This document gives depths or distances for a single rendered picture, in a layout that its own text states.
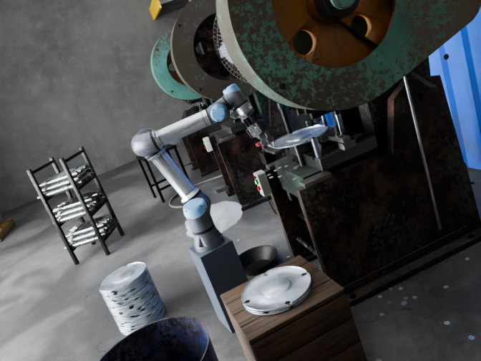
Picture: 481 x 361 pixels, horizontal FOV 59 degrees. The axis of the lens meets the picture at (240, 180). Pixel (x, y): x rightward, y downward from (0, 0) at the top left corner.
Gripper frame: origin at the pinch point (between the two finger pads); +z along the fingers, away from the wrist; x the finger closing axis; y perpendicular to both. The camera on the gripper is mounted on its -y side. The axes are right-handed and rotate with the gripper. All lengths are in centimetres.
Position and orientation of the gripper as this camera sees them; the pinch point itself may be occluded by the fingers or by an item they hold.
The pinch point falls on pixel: (273, 145)
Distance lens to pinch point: 212.6
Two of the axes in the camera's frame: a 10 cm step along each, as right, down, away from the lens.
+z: 5.9, 8.0, 1.0
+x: 6.9, -4.4, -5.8
